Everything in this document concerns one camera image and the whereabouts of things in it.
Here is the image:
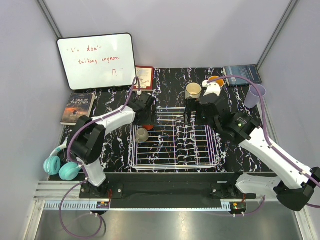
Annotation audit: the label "beige ceramic mug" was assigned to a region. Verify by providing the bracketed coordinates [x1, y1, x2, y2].
[185, 82, 202, 100]

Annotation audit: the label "small orange red cup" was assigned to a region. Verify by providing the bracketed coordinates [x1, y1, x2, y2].
[142, 125, 154, 131]

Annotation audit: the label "lilac plastic cup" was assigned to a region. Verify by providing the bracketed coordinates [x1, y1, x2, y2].
[244, 84, 267, 109]

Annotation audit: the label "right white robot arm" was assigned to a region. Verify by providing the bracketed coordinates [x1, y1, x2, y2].
[184, 93, 320, 212]

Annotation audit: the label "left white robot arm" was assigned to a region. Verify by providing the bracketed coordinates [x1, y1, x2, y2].
[67, 92, 157, 198]

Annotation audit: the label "black marble pattern mat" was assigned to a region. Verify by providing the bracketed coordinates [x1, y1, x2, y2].
[48, 67, 273, 181]

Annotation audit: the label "red bordered book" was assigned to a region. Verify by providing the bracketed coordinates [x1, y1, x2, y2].
[135, 65, 154, 92]

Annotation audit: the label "dark blue book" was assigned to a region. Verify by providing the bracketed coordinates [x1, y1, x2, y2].
[223, 64, 262, 86]

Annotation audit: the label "Tale of Two Cities book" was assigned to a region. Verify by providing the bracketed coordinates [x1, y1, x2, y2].
[60, 92, 96, 126]

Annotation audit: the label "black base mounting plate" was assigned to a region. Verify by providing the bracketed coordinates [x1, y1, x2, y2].
[79, 171, 258, 201]

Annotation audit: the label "teal headphones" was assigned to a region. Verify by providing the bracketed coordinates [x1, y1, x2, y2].
[43, 140, 81, 181]

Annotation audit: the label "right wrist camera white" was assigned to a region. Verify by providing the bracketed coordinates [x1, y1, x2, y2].
[202, 80, 221, 96]

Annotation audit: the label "white wire dish rack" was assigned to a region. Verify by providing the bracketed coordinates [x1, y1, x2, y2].
[128, 107, 220, 171]

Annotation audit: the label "white whiteboard black frame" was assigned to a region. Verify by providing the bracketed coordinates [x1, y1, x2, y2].
[57, 33, 136, 91]

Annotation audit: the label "grey slotted cable duct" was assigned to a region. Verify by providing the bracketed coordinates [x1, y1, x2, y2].
[44, 200, 110, 211]

